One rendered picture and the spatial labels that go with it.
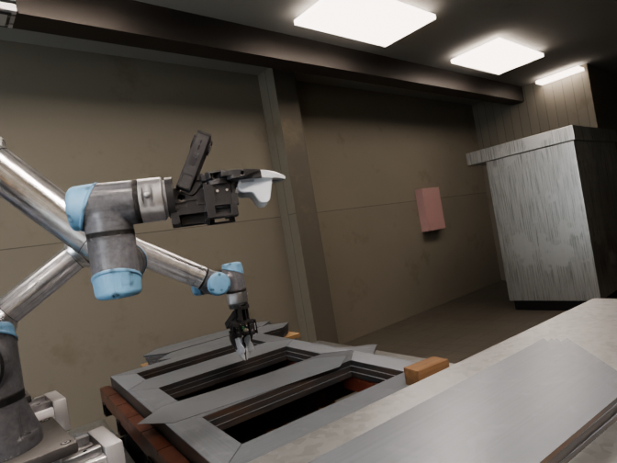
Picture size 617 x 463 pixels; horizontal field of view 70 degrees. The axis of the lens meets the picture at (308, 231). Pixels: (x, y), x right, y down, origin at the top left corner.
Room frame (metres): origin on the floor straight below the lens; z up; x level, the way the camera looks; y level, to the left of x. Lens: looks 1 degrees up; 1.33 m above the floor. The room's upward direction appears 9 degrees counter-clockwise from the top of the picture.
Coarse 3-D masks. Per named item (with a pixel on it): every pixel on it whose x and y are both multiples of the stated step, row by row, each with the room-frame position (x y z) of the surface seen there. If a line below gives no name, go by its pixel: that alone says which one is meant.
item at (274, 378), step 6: (270, 372) 1.60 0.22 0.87; (276, 372) 1.59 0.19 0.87; (264, 378) 1.54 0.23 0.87; (270, 378) 1.53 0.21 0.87; (276, 378) 1.52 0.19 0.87; (282, 378) 1.51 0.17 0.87; (288, 378) 1.50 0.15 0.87; (294, 378) 1.49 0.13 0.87; (270, 384) 1.47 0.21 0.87; (276, 384) 1.46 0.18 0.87; (282, 384) 1.45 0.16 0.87
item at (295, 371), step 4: (284, 368) 1.62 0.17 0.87; (288, 368) 1.61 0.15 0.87; (292, 368) 1.61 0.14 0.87; (296, 368) 1.60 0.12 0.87; (300, 368) 1.59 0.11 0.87; (304, 368) 1.58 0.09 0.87; (284, 372) 1.58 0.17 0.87; (288, 372) 1.57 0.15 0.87; (292, 372) 1.56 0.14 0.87; (296, 372) 1.55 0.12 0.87; (300, 372) 1.54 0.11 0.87; (304, 372) 1.54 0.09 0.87; (308, 372) 1.53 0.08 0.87; (312, 372) 1.52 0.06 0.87; (316, 372) 1.52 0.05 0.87; (288, 376) 1.53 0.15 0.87; (292, 376) 1.52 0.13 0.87; (296, 376) 1.51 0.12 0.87; (300, 376) 1.50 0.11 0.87; (304, 376) 1.50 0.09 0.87; (308, 376) 1.49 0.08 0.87
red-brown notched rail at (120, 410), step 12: (108, 396) 1.79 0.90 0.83; (120, 396) 1.76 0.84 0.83; (108, 408) 1.81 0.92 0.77; (120, 408) 1.61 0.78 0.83; (132, 408) 1.59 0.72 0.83; (120, 420) 1.61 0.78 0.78; (132, 420) 1.47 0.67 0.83; (132, 432) 1.45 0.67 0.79; (144, 432) 1.35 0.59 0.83; (156, 432) 1.33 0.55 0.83; (144, 444) 1.32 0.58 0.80; (156, 444) 1.25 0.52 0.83; (168, 444) 1.23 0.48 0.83; (156, 456) 1.22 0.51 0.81; (168, 456) 1.16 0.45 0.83; (180, 456) 1.15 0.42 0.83
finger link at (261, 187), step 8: (264, 176) 0.78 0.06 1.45; (272, 176) 0.79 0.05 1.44; (280, 176) 0.81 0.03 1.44; (240, 184) 0.78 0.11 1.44; (248, 184) 0.78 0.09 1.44; (256, 184) 0.79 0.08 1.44; (264, 184) 0.79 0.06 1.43; (248, 192) 0.78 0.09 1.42; (256, 192) 0.78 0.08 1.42; (264, 192) 0.79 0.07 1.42; (264, 200) 0.79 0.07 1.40
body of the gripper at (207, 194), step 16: (208, 176) 0.75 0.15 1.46; (176, 192) 0.76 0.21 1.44; (192, 192) 0.76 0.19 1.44; (208, 192) 0.75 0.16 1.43; (224, 192) 0.76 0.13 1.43; (176, 208) 0.75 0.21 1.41; (192, 208) 0.76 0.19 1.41; (208, 208) 0.75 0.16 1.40; (224, 208) 0.76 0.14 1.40; (176, 224) 0.75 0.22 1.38; (192, 224) 0.78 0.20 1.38; (208, 224) 0.80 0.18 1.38
